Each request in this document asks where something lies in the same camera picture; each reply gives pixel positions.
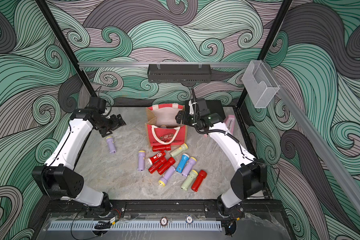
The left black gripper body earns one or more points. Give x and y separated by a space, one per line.
107 125

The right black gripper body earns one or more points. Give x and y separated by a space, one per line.
189 120

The red jute tote bag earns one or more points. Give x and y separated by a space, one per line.
164 114

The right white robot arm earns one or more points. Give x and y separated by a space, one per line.
250 173

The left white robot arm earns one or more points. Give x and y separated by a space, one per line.
57 177

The black hard carry case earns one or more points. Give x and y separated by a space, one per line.
215 107

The pink metronome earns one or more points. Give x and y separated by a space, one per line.
230 123

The pale green flashlight upper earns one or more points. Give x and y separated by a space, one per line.
181 149

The pale green flashlight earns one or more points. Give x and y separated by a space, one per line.
181 149
189 180

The blue flashlight white head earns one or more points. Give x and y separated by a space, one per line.
182 163

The red flashlight white head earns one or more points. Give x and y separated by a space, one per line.
155 158

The pale green flashlight lower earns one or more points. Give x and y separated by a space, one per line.
189 180

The purple flashlight yellow head bottom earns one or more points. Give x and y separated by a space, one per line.
166 176

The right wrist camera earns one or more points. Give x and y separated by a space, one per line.
199 108

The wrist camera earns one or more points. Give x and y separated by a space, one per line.
199 108
98 104

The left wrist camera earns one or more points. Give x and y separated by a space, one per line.
98 104

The black wall shelf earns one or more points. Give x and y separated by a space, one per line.
179 73

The clear plastic wall bin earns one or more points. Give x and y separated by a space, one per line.
261 83

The white perforated cable tray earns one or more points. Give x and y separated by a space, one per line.
137 226

